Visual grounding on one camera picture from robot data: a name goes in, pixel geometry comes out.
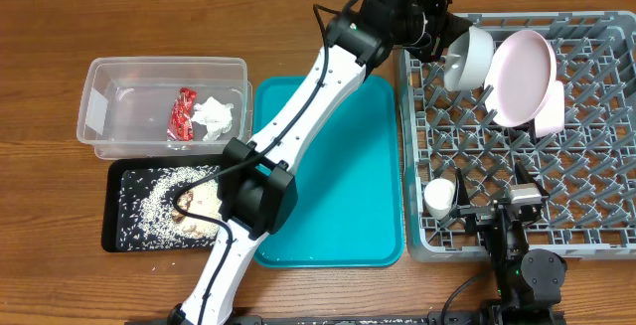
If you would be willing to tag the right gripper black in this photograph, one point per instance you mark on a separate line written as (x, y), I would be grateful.
(479, 214)

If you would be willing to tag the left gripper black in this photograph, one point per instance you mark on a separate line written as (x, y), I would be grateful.
(430, 46)

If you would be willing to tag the grey bowl with food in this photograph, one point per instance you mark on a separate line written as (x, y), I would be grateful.
(468, 60)

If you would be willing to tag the white cup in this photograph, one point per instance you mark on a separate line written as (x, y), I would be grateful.
(438, 197)

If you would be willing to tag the white tissue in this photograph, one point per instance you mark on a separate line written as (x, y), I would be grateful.
(215, 116)

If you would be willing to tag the red foil wrapper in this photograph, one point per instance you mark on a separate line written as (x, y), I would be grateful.
(180, 126)

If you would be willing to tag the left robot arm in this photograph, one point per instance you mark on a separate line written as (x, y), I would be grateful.
(256, 179)

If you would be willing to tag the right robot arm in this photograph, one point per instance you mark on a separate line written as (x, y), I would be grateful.
(528, 279)

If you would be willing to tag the grey dishwasher rack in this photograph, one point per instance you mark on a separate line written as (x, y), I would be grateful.
(588, 168)

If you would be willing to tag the teal serving tray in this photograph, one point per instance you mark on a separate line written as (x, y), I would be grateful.
(349, 209)

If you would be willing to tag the black plastic bin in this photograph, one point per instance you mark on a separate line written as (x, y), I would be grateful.
(115, 172)

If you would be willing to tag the clear plastic bin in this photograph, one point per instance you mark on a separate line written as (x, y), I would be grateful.
(126, 104)

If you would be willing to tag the spilled rice and food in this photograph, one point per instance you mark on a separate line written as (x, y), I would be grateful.
(146, 217)

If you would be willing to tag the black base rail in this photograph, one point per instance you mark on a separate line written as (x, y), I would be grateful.
(432, 318)

